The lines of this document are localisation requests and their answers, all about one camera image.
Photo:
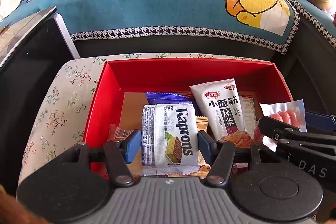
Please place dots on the tan biscuit packet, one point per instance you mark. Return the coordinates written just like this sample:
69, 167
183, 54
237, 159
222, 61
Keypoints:
203, 154

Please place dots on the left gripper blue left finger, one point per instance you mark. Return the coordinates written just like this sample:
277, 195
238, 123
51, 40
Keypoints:
118, 154

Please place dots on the black glass coffee table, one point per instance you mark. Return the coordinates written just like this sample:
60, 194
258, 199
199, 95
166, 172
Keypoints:
32, 52

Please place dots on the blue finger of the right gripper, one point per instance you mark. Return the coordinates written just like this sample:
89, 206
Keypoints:
278, 129
320, 123

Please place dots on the blue wafer biscuit packet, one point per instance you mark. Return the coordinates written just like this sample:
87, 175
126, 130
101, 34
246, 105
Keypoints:
154, 98

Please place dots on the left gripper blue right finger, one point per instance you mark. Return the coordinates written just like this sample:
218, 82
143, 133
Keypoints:
221, 160

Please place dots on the white bun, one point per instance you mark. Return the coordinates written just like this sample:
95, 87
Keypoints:
118, 133

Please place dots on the white spicy gluten strip packet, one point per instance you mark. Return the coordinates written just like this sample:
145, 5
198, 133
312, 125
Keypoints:
219, 102

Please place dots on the white Kaprons wafer packet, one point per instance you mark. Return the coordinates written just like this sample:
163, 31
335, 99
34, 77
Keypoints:
169, 142

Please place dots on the red cardboard box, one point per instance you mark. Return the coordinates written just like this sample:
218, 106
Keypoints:
120, 94

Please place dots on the red white long snack packet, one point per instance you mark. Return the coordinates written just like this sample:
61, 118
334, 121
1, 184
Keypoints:
249, 115

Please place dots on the red Trolli candy packet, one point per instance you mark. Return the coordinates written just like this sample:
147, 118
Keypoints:
188, 95

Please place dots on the vacuum packed mini sausages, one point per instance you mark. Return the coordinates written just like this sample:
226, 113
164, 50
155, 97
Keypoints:
292, 113

